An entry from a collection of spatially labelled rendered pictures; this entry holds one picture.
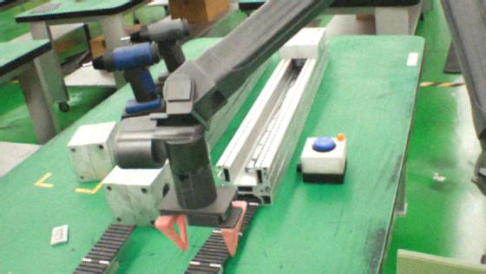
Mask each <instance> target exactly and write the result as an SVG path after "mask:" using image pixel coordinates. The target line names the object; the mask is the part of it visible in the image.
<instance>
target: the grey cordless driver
mask: <svg viewBox="0 0 486 274"><path fill-rule="evenodd" d="M182 20H183V21H181V19H174V20H169V21H164V22H158V23H152V24H150V26H142V27H140V28H139V29H138V30H136V31H133V32H131V33H129V37H126V38H122V39H121V40H122V41H126V40H130V42H131V43H139V44H141V43H145V42H149V43H152V42H155V43H158V46H159V50H160V54H161V55H162V56H163V61H164V63H165V65H166V68H167V69H163V70H159V72H158V76H156V77H155V78H154V84H155V86H156V90H155V92H156V94H157V95H160V97H161V98H164V96H163V87H164V84H165V81H166V80H167V78H168V77H169V76H170V75H171V74H172V73H173V72H174V71H175V70H176V69H177V68H179V67H180V66H181V65H182V64H183V63H184V62H185V61H186V57H185V56H184V53H183V50H182V48H181V44H180V43H179V42H176V40H181V39H184V37H183V36H185V37H186V38H188V36H190V34H189V29H188V24H187V20H185V18H182Z"/></svg>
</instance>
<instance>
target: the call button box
mask: <svg viewBox="0 0 486 274"><path fill-rule="evenodd" d="M316 139H317V138H307V139H306V142H305V146H304V151H303V153H302V156H301V163H298V165H297V171H298V172H302V181H303V183H314V184H317V183H336V184H343V183H344V179H345V172H346V168H347V146H346V138H345V140H343V141H338V138H332V139H334V146H333V147H332V148H330V149H326V150H320V149H317V148H315V147H314V146H313V141H314V140H316Z"/></svg>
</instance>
